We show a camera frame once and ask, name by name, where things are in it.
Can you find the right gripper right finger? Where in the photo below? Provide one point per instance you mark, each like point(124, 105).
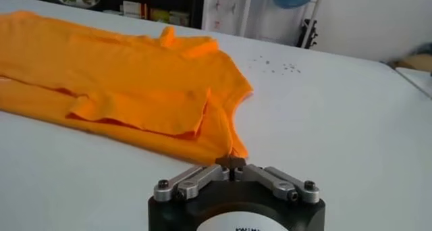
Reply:
point(276, 183)

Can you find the white side table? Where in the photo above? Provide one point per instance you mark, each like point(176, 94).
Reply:
point(418, 78)

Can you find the white water dispenser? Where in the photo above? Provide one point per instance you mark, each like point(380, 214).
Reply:
point(226, 19)

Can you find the orange t-shirt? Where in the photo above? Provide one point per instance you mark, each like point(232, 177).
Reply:
point(118, 83)

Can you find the white jug rack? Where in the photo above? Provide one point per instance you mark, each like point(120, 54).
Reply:
point(313, 13)

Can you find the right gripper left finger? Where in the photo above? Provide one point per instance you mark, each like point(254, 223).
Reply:
point(199, 181)

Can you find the large brown cardboard box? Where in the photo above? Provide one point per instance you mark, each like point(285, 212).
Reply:
point(415, 63)

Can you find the red white medicine box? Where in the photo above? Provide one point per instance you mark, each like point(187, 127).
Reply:
point(134, 9)

